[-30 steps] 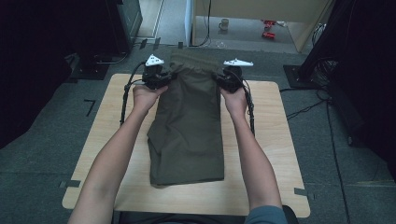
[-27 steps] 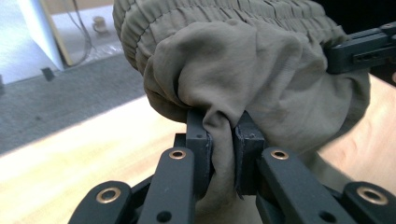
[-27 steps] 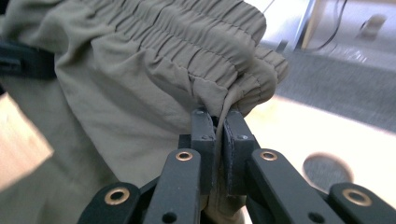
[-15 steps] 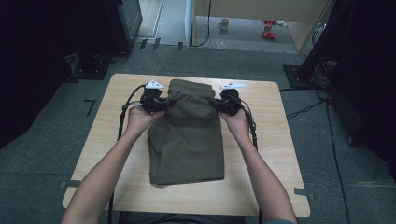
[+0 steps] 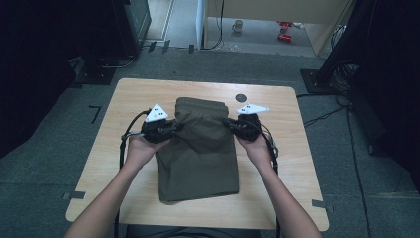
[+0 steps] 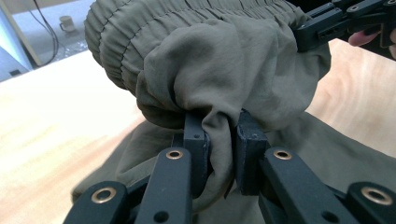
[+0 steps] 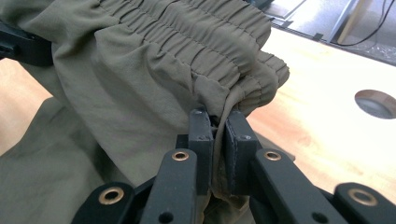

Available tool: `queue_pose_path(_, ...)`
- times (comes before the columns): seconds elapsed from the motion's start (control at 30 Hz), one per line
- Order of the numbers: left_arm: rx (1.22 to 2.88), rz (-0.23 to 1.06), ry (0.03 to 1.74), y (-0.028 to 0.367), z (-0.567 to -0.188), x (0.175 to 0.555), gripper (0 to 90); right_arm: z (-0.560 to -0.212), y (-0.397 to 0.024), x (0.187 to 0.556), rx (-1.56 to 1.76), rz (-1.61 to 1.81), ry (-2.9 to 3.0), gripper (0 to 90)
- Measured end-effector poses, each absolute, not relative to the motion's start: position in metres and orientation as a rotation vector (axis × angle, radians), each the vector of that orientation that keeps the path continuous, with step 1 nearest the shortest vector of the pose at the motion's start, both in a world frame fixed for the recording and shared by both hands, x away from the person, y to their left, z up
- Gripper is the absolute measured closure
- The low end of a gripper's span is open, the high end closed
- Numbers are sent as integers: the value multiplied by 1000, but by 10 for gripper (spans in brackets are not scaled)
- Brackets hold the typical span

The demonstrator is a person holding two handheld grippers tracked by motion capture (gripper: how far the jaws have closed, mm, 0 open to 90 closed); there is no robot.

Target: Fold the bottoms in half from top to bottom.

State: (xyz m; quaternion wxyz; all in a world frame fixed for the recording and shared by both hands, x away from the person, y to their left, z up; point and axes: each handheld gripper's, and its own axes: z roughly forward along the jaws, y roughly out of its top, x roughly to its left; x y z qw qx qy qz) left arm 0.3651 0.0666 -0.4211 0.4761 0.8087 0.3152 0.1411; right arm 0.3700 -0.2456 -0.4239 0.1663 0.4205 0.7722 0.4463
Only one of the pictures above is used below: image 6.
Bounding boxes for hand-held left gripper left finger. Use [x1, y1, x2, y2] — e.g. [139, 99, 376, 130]
[182, 111, 213, 199]

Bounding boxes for grey mug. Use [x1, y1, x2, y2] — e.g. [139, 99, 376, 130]
[58, 15, 77, 34]

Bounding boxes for olive green shorts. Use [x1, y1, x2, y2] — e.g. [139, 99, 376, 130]
[70, 0, 396, 224]

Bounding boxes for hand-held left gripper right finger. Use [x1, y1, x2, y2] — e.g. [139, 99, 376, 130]
[233, 108, 271, 196]

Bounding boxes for black hanging cable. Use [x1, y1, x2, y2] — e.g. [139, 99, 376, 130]
[28, 0, 61, 67]

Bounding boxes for beige wooden partition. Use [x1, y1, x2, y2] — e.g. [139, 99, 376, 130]
[0, 0, 44, 83]

